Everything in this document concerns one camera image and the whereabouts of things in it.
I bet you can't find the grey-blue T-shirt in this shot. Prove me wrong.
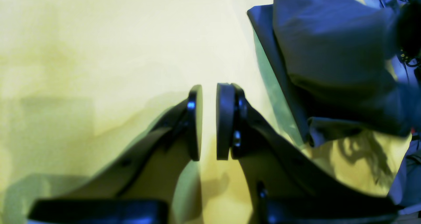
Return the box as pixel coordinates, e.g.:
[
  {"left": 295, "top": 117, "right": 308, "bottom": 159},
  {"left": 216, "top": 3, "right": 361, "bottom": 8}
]
[{"left": 247, "top": 0, "right": 420, "bottom": 147}]

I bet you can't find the yellow table cloth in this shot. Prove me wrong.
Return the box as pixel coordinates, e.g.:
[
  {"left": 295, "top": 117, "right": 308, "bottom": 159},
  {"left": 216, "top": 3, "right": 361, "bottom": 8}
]
[{"left": 0, "top": 0, "right": 413, "bottom": 224}]

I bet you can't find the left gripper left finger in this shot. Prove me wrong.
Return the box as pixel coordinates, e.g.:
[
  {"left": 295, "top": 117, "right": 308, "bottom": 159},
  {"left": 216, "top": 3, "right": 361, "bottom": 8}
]
[{"left": 28, "top": 85, "right": 203, "bottom": 224}]

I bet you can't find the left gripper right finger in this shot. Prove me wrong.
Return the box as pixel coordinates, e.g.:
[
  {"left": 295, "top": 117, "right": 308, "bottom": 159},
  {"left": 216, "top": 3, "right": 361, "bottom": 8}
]
[{"left": 216, "top": 83, "right": 398, "bottom": 224}]

